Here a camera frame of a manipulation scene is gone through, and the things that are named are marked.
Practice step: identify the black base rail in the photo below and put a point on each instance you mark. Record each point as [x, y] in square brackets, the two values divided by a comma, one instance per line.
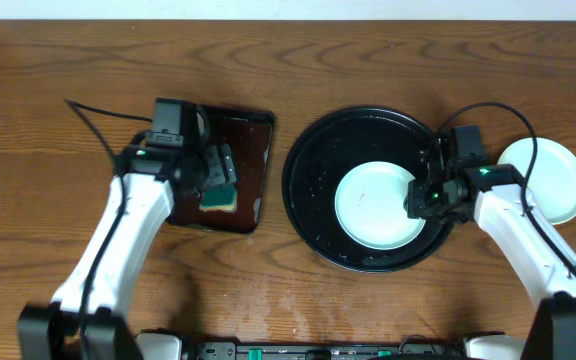
[318, 351]

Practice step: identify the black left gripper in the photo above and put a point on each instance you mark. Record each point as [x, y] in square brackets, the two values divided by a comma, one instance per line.
[220, 166]

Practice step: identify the mint green plate with stain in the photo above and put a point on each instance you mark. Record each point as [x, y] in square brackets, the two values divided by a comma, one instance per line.
[369, 206]

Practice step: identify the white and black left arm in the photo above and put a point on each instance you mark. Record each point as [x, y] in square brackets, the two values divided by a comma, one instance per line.
[87, 316]

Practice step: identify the round black tray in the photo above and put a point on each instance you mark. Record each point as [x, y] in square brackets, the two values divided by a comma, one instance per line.
[327, 151]

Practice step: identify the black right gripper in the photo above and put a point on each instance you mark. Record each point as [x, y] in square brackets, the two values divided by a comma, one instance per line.
[415, 202]

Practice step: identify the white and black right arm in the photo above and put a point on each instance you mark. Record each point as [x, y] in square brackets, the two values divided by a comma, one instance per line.
[496, 198]

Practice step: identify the black rectangular water tray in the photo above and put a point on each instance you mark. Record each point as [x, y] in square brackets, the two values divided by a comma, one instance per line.
[249, 135]

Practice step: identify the green and yellow sponge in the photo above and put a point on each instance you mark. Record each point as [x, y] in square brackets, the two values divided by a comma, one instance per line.
[223, 199]

